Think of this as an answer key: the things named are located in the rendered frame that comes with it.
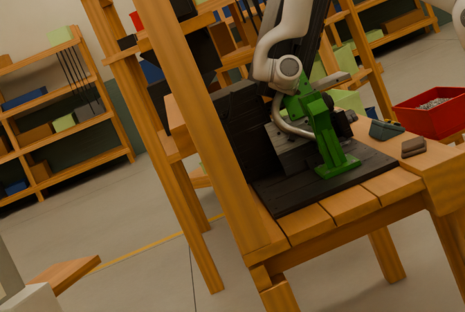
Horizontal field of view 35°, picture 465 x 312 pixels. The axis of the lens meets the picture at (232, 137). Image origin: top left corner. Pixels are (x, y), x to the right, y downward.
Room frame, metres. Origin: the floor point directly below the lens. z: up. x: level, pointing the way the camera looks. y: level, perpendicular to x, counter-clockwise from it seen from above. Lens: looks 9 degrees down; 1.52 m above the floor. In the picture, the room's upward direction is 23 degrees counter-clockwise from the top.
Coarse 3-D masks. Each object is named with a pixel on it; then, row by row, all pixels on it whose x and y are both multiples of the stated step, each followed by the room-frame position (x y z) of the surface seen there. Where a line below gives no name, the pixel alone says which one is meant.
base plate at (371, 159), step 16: (352, 144) 2.64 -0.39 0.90; (368, 160) 2.33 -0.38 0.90; (384, 160) 2.26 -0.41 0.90; (272, 176) 2.66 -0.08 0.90; (288, 176) 2.56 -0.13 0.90; (304, 176) 2.47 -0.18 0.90; (320, 176) 2.38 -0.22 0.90; (336, 176) 2.30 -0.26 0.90; (352, 176) 2.23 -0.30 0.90; (368, 176) 2.20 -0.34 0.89; (272, 192) 2.44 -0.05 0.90; (288, 192) 2.36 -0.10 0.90; (304, 192) 2.28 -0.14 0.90; (320, 192) 2.20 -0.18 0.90; (336, 192) 2.20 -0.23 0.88; (272, 208) 2.25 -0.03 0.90; (288, 208) 2.19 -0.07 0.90
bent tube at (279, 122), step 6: (276, 96) 2.60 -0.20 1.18; (282, 96) 2.60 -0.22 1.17; (276, 102) 2.59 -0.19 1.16; (276, 108) 2.59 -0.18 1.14; (276, 114) 2.58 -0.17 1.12; (276, 120) 2.58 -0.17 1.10; (282, 120) 2.58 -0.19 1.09; (282, 126) 2.57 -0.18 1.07; (288, 126) 2.57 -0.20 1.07; (288, 132) 2.57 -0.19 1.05; (294, 132) 2.56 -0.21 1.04; (300, 132) 2.56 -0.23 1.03; (306, 132) 2.56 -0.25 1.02; (312, 132) 2.56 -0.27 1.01; (306, 138) 2.56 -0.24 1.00; (312, 138) 2.55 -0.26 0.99
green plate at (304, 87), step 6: (300, 78) 2.65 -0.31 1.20; (306, 78) 2.64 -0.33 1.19; (300, 84) 2.64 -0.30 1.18; (306, 84) 2.64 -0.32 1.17; (300, 90) 2.63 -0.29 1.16; (306, 90) 2.63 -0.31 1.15; (312, 90) 2.63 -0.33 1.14; (288, 96) 2.63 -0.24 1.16; (294, 96) 2.63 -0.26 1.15; (288, 102) 2.63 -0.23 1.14; (294, 102) 2.62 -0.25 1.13; (288, 108) 2.62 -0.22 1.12; (294, 108) 2.62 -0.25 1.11; (300, 108) 2.62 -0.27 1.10; (294, 114) 2.61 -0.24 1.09; (300, 114) 2.61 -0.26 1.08
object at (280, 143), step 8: (288, 120) 2.63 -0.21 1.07; (296, 120) 2.63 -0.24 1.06; (304, 120) 2.62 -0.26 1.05; (272, 128) 2.63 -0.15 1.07; (304, 128) 2.61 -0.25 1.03; (272, 136) 2.61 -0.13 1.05; (280, 136) 2.62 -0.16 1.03; (288, 136) 2.62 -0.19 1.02; (296, 136) 2.61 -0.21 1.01; (280, 144) 2.60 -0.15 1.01; (288, 144) 2.61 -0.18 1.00; (296, 144) 2.60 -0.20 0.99; (280, 152) 2.60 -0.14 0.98
